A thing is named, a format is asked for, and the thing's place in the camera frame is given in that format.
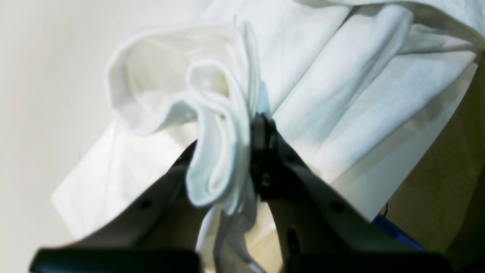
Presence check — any white printed t-shirt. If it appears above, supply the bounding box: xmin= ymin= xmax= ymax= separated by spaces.
xmin=52 ymin=0 xmax=484 ymax=271

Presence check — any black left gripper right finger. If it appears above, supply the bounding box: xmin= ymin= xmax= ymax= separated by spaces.
xmin=250 ymin=114 xmax=451 ymax=273

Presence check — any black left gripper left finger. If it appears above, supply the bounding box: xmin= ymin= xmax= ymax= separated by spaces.
xmin=30 ymin=142 xmax=208 ymax=273

